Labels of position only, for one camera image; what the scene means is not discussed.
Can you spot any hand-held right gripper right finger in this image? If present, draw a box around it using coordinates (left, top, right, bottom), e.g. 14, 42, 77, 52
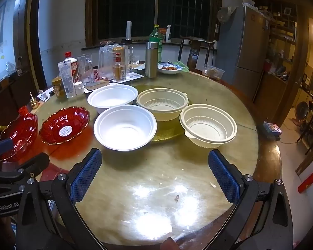
208, 150, 294, 250

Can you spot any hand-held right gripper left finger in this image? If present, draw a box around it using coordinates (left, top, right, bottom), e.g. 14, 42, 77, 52
16, 148, 105, 250

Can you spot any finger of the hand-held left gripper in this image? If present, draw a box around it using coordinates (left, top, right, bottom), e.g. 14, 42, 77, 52
16, 152, 50, 180
0, 138, 15, 158

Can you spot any red glass plate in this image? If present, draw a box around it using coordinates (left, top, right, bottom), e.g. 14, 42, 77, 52
39, 106, 91, 145
0, 112, 39, 162

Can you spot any cream ribbed plastic bowl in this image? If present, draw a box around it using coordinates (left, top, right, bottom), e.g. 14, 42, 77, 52
179, 104, 238, 149
136, 88, 189, 121

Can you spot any white foam bowl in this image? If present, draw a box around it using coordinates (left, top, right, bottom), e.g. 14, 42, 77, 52
93, 104, 157, 151
87, 84, 139, 114

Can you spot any small gold ornament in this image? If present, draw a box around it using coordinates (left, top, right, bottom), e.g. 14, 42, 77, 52
29, 92, 39, 109

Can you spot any dark wooden sideboard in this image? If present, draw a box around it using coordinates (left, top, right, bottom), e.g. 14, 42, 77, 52
0, 70, 39, 125

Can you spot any small blue box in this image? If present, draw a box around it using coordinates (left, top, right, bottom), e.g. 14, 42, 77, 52
263, 121, 281, 137

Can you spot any brown jar gold lid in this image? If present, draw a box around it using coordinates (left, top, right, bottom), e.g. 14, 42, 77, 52
52, 77, 67, 99

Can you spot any red flat packet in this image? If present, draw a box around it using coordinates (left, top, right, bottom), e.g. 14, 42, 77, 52
298, 169, 313, 194

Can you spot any white lotion tube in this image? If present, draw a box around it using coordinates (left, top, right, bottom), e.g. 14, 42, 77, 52
58, 60, 76, 99

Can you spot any worn book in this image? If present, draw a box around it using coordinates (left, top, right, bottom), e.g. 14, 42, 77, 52
84, 81, 109, 91

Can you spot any red white liquor bottle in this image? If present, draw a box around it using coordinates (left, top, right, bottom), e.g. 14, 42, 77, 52
65, 52, 80, 84

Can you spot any floor fan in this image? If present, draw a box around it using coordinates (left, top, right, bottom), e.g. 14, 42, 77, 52
295, 101, 309, 124

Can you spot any clear plastic container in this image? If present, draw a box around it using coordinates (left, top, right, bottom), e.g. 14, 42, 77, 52
202, 65, 225, 81

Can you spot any clear glass mug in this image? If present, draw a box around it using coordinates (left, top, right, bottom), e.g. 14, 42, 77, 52
77, 54, 94, 84

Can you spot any amber liquor bottle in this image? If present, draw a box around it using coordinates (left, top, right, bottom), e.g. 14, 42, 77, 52
112, 53, 127, 82

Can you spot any printed paper leaflet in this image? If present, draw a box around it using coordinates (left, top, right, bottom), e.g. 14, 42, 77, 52
125, 71, 145, 80

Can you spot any clear plastic bag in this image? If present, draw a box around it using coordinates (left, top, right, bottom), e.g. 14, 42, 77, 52
98, 44, 115, 79

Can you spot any green cloth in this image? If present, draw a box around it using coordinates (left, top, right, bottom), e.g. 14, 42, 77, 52
172, 61, 189, 72

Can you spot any blue white ceramic plate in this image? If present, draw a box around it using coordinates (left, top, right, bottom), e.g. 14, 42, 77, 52
157, 62, 183, 75

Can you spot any grey refrigerator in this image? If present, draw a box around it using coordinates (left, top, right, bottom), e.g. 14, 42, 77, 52
214, 5, 270, 102

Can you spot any dark wooden chair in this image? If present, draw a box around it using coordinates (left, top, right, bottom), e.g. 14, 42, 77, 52
178, 35, 215, 73

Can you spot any steel thermos flask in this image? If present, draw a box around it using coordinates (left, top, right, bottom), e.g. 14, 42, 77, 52
145, 42, 159, 78

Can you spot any cluttered wooden shelf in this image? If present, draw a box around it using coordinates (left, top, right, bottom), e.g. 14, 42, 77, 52
270, 0, 298, 65

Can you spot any green plastic bottle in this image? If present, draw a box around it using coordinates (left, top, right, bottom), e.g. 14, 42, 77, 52
149, 25, 163, 63

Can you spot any barred dark window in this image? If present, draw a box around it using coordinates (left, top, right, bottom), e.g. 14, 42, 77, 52
85, 0, 223, 48

